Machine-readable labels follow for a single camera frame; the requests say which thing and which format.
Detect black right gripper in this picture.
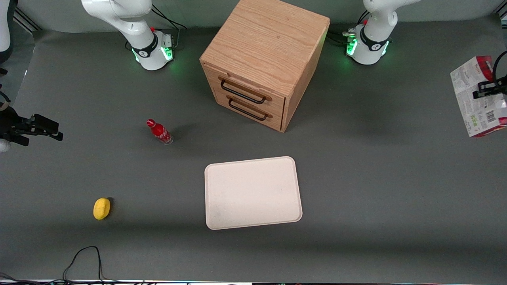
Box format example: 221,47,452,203
0,106,64,146

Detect red cookie box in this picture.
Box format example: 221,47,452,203
450,55,507,138

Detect beige plastic tray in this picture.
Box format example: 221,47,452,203
204,156,303,230

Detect yellow lemon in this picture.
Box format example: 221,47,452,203
93,198,111,220

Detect red cola bottle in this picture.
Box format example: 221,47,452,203
146,119,174,145

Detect dark grey table mat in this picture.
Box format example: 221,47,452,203
0,15,507,283

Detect wooden drawer cabinet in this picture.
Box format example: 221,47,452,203
199,0,331,133

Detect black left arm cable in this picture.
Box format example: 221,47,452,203
492,50,507,84

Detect aluminium frame rail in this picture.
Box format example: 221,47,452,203
13,7,41,34

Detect black looped cable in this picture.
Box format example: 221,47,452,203
63,246,104,284

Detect black left arm base cables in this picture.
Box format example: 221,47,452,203
328,10,371,45

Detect black arm base cables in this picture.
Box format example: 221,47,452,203
328,10,371,45
151,4,188,50

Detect black right arm base cables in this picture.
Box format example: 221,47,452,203
151,4,188,50

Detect long black drawer handle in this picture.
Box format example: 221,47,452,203
220,80,267,105

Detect short black drawer handle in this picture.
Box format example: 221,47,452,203
228,99,268,121

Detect wooden drawer with long handle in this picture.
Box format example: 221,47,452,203
203,63,286,110

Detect wooden drawer with short handle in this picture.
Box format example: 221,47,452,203
214,89,284,131

